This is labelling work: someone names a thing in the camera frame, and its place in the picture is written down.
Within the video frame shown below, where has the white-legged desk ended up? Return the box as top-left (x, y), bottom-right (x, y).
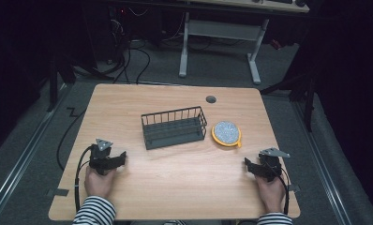
top-left (178, 0), bottom-right (310, 85)

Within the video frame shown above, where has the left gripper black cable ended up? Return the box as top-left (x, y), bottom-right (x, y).
top-left (74, 144), bottom-right (93, 213)

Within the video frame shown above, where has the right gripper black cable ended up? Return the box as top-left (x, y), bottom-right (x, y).
top-left (276, 165), bottom-right (291, 216)

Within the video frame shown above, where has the person's right hand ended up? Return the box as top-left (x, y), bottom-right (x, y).
top-left (255, 172), bottom-right (287, 216)

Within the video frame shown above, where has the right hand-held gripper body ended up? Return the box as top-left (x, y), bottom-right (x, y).
top-left (252, 147), bottom-right (291, 183)

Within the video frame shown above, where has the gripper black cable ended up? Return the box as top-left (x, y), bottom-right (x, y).
top-left (74, 144), bottom-right (93, 213)
top-left (276, 165), bottom-right (291, 216)

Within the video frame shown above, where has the dark wire basket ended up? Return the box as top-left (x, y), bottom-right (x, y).
top-left (140, 105), bottom-right (208, 151)

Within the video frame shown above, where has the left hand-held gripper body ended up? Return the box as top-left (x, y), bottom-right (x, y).
top-left (88, 138), bottom-right (121, 176)

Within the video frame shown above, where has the bundle of floor cables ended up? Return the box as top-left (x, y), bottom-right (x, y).
top-left (71, 6), bottom-right (152, 85)

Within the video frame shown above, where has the person's left hand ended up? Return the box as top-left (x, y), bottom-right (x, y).
top-left (83, 166), bottom-right (117, 200)

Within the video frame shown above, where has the black metal stand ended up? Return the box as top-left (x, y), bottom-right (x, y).
top-left (46, 55), bottom-right (76, 113)
top-left (260, 67), bottom-right (319, 133)

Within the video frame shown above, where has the black floor cable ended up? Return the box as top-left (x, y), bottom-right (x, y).
top-left (56, 107), bottom-right (87, 172)

